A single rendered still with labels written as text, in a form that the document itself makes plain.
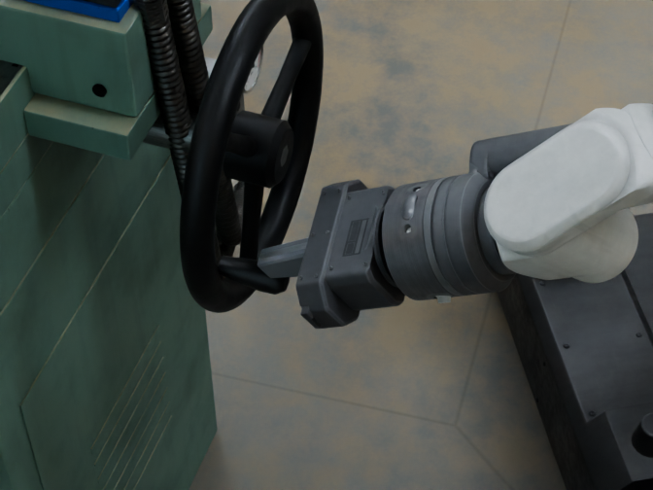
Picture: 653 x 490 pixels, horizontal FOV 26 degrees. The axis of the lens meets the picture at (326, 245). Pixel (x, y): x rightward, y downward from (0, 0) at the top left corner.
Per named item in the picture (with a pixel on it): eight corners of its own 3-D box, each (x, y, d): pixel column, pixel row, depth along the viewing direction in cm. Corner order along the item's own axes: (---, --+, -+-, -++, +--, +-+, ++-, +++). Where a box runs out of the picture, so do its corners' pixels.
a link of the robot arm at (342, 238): (344, 356, 110) (478, 344, 104) (275, 294, 104) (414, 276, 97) (377, 223, 117) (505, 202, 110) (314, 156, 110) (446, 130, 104)
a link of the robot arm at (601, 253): (500, 309, 108) (641, 294, 101) (427, 283, 99) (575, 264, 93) (499, 166, 110) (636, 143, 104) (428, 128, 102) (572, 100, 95)
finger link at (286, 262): (254, 253, 113) (317, 243, 109) (276, 273, 115) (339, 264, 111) (249, 269, 112) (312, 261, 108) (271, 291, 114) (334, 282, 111)
